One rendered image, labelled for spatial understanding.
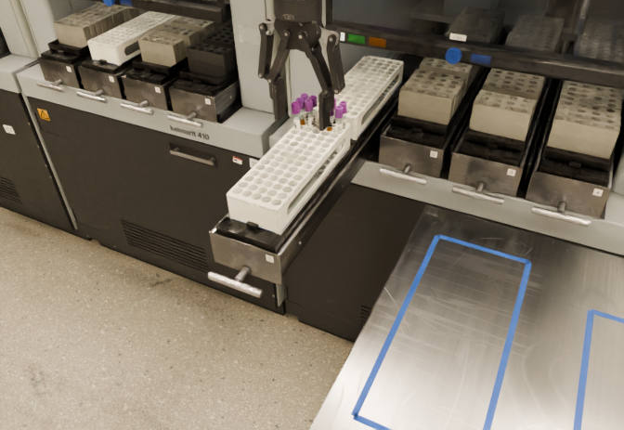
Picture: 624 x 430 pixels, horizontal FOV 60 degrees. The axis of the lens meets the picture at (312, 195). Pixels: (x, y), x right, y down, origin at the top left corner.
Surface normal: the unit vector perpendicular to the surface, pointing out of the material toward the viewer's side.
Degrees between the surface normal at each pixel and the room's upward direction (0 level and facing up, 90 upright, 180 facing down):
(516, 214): 90
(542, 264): 0
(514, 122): 90
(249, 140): 90
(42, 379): 0
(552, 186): 90
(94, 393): 0
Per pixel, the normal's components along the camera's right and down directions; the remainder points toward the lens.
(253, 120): -0.03, -0.79
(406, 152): -0.44, 0.56
